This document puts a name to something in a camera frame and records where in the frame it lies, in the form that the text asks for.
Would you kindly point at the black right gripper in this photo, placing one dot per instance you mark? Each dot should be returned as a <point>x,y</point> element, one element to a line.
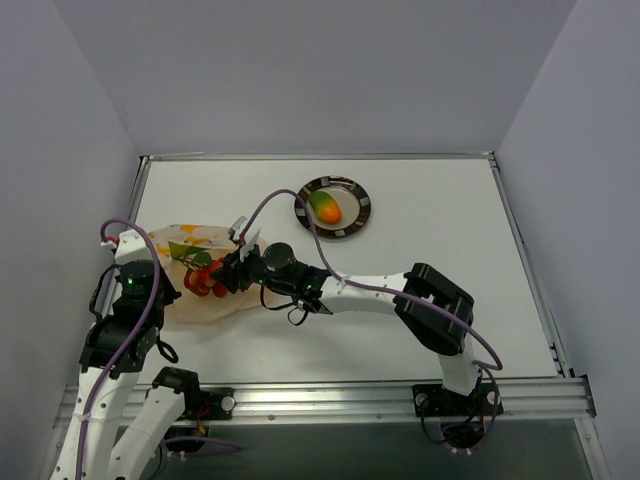
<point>233,270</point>

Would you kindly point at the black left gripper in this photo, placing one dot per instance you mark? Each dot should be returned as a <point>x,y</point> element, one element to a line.
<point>167,289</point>

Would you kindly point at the red fake cherry bunch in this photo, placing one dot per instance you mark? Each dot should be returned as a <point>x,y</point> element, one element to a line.
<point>190,265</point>

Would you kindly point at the translucent orange plastic bag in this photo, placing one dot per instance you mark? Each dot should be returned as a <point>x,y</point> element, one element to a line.
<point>190,309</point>

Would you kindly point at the green orange fake mango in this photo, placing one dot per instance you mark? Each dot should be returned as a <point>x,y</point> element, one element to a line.
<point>325,207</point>

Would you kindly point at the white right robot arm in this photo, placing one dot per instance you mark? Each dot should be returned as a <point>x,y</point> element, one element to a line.
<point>436,311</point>

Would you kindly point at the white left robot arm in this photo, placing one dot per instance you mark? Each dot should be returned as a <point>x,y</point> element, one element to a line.
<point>96,446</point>

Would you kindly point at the brown rimmed ceramic plate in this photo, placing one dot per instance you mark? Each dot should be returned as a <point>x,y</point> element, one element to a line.
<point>354,201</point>

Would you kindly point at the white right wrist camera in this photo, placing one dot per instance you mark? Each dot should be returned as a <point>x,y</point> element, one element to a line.
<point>244,237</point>

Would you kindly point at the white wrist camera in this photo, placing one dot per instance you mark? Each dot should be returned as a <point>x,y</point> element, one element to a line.
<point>244,237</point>
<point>129,246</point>

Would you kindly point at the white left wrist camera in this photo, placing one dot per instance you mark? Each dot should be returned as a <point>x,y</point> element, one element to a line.
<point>129,246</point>

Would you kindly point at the aluminium front frame rail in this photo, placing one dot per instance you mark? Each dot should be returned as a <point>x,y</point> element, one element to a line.
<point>390,402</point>

